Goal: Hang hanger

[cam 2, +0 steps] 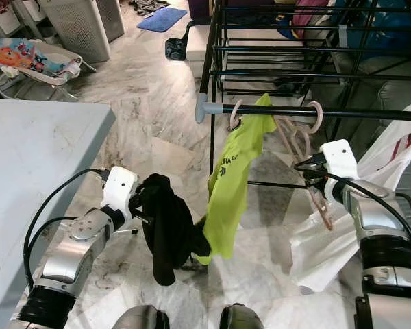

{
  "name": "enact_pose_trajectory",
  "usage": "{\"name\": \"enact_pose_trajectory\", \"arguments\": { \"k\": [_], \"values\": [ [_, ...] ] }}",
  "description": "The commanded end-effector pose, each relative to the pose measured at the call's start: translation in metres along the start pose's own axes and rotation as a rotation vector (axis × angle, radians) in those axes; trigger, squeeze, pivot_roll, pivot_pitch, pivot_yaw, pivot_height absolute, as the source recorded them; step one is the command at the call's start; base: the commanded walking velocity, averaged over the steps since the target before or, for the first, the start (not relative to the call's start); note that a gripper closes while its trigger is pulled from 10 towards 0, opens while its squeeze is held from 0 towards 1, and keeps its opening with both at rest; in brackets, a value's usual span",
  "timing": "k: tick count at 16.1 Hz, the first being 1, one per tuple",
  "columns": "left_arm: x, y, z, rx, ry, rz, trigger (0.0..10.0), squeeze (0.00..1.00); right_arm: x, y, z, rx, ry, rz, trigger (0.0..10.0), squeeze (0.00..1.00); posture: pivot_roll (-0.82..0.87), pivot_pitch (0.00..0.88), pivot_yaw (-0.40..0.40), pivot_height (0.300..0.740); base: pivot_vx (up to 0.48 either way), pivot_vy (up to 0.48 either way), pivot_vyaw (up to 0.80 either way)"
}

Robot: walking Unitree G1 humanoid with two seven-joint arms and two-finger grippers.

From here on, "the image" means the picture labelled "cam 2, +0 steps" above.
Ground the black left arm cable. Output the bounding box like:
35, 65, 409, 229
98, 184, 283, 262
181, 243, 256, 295
24, 168, 109, 292

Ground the blue bag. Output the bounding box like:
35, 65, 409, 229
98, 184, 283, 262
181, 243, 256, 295
336, 0, 411, 69

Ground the white t-shirt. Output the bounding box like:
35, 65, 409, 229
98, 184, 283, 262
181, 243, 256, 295
289, 103, 411, 293

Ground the pink garment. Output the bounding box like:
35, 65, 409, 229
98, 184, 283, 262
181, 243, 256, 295
291, 0, 333, 42

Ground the lime green t-shirt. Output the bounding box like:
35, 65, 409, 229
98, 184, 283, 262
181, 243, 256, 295
192, 94, 278, 265

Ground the black garment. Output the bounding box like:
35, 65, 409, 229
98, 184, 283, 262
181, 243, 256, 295
130, 173, 212, 287

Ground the black bag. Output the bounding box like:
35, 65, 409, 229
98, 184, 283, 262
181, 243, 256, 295
164, 38, 191, 61

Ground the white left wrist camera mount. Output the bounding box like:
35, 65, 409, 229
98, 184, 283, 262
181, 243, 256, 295
101, 166, 139, 213

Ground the large grey air purifier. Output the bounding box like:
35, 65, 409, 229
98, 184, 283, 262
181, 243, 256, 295
38, 0, 112, 64

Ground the white storage bin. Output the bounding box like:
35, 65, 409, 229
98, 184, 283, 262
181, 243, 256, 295
0, 0, 25, 38

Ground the light grey table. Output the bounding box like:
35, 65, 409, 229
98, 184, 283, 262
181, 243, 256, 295
0, 98, 117, 329

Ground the black metal drying rack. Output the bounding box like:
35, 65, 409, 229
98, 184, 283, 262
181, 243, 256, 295
195, 0, 411, 193

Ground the blue floor mat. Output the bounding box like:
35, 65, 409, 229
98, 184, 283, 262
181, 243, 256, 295
136, 7, 189, 33

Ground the white ottoman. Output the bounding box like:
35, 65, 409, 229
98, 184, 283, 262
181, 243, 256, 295
186, 24, 223, 77

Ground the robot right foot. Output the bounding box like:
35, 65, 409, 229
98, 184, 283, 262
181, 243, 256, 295
219, 304, 273, 329

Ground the pink hanger with green shirt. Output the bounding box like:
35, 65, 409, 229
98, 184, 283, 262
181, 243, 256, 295
228, 100, 245, 131

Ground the purple seat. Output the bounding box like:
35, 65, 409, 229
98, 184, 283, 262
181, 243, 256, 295
188, 0, 216, 20

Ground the dark clothes pile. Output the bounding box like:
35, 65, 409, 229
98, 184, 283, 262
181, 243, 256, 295
129, 0, 169, 16

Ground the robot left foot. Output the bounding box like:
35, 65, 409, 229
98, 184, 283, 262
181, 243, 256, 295
111, 305, 171, 329

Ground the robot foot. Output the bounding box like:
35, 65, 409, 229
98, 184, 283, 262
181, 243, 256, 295
111, 305, 171, 329
219, 304, 273, 329

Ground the pink plastic hanger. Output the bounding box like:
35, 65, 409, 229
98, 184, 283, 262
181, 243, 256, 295
274, 101, 336, 232

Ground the slim grey tower appliance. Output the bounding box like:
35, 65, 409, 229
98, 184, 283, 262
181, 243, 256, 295
95, 0, 126, 42

